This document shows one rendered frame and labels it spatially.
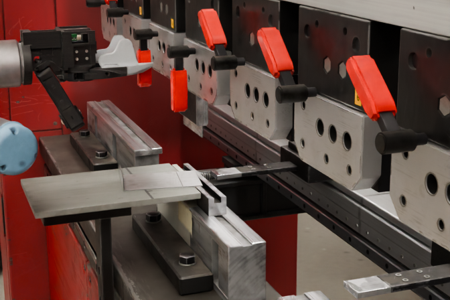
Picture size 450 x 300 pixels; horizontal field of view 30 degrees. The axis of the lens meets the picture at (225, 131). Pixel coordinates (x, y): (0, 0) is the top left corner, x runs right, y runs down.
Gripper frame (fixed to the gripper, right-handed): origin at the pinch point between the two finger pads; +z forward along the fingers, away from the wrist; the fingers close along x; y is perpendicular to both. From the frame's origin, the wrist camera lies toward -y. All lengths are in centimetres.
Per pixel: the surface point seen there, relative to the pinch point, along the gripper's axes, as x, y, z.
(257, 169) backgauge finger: -6.5, -18.0, 18.0
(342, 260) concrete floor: 162, -118, 127
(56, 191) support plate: -4.3, -18.5, -16.2
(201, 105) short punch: -9.5, -5.1, 7.1
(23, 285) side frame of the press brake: 81, -72, -14
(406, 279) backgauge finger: -55, -18, 18
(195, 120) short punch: -8.9, -7.7, 6.1
